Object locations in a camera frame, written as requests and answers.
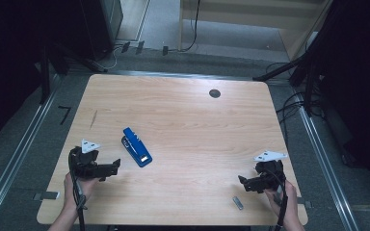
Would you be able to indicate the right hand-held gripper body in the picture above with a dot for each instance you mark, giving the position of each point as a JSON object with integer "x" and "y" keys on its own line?
{"x": 268, "y": 174}

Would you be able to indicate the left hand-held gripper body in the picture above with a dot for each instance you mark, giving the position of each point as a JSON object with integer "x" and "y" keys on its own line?
{"x": 85, "y": 163}

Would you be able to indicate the metal staple strip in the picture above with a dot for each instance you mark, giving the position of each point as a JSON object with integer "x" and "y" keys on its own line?
{"x": 237, "y": 203}

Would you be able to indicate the blue stapler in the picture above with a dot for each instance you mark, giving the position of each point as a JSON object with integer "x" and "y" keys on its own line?
{"x": 138, "y": 149}

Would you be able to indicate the person's left hand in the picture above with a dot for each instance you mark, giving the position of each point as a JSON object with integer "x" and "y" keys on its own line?
{"x": 72, "y": 191}

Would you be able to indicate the person's right hand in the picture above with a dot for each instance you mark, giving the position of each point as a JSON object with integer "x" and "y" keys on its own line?
{"x": 291, "y": 202}

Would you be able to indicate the grey tape strip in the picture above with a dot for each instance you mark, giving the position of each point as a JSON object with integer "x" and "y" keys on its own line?
{"x": 49, "y": 195}
{"x": 306, "y": 204}

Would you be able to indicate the black tape floor mark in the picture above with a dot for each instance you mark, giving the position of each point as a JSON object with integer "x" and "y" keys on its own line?
{"x": 66, "y": 115}

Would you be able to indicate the black table grommet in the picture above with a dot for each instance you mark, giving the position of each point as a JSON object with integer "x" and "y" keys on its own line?
{"x": 215, "y": 93}

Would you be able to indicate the black metal stand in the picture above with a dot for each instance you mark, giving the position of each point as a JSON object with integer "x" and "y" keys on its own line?
{"x": 309, "y": 89}
{"x": 45, "y": 80}

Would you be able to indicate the black plug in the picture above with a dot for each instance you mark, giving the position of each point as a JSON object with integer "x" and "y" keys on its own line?
{"x": 140, "y": 47}
{"x": 125, "y": 47}
{"x": 165, "y": 50}

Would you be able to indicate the black cabinet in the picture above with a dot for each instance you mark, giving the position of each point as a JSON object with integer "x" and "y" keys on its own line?
{"x": 106, "y": 25}

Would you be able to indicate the light wooden shelf unit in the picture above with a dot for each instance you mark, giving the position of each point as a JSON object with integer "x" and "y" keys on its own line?
{"x": 237, "y": 16}

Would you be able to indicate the metal floor rail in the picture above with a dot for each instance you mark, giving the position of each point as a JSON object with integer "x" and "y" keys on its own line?
{"x": 28, "y": 134}
{"x": 324, "y": 163}

